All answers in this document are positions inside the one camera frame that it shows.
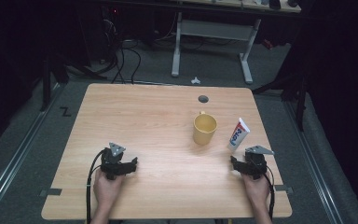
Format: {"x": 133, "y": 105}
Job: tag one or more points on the small white floor object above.
{"x": 195, "y": 81}

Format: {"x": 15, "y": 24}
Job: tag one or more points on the person's right hand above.
{"x": 256, "y": 190}

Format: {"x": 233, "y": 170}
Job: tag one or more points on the white toothpaste tube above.
{"x": 238, "y": 135}

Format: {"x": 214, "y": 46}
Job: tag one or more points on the person's left hand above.
{"x": 106, "y": 189}

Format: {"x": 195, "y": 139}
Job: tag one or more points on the yellow cup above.
{"x": 204, "y": 127}

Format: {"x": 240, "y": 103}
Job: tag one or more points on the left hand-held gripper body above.
{"x": 113, "y": 160}

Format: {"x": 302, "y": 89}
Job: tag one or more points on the grey table edge bracket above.
{"x": 51, "y": 192}
{"x": 284, "y": 188}

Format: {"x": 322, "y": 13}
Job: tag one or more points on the metal floor rail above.
{"x": 15, "y": 161}
{"x": 313, "y": 161}

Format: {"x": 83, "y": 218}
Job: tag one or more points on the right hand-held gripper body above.
{"x": 254, "y": 161}

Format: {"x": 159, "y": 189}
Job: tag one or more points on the white metal desk frame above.
{"x": 213, "y": 31}

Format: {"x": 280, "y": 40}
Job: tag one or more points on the black metal stand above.
{"x": 292, "y": 84}
{"x": 48, "y": 84}

